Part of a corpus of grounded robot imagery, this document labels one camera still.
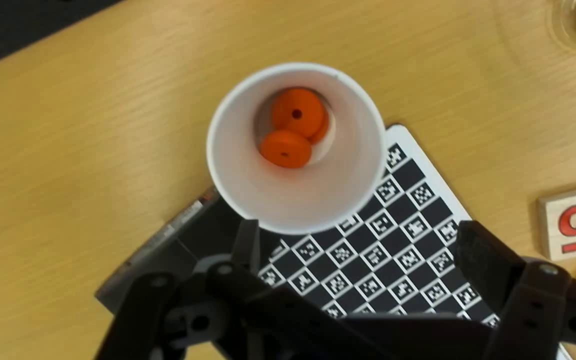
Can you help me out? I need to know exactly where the orange disc with hole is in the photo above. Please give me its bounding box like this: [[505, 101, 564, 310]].
[[271, 86, 333, 143], [259, 127, 317, 169]]

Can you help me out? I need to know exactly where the wooden number puzzle board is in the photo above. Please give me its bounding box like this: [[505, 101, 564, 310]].
[[538, 180, 576, 263]]

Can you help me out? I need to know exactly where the white paper cup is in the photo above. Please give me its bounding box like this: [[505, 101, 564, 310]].
[[204, 59, 389, 235]]

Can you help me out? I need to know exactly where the black white marker checkerboard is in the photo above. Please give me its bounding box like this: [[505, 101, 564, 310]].
[[255, 122, 505, 330]]

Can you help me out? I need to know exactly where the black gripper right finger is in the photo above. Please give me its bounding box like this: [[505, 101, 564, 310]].
[[452, 220, 576, 360]]

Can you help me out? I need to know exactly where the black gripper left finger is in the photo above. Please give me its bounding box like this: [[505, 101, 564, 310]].
[[94, 218, 317, 360]]

